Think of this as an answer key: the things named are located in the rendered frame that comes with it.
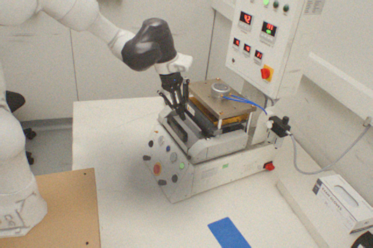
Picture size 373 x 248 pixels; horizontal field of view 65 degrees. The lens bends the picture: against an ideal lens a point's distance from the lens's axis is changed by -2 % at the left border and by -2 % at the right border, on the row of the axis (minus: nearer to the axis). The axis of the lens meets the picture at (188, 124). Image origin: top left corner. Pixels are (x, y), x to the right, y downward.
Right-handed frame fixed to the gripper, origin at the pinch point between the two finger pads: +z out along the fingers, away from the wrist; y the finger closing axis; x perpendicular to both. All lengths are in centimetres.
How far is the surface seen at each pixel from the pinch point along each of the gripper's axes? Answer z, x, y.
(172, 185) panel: 21.2, 12.8, 16.0
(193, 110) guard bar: 4.1, -2.2, -5.9
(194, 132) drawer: 9.3, 4.3, -1.8
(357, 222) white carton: 33, 60, -33
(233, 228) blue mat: 31.4, 36.8, 4.7
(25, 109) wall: 61, -168, 83
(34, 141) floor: 81, -147, 89
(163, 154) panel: 17.6, -1.2, 12.6
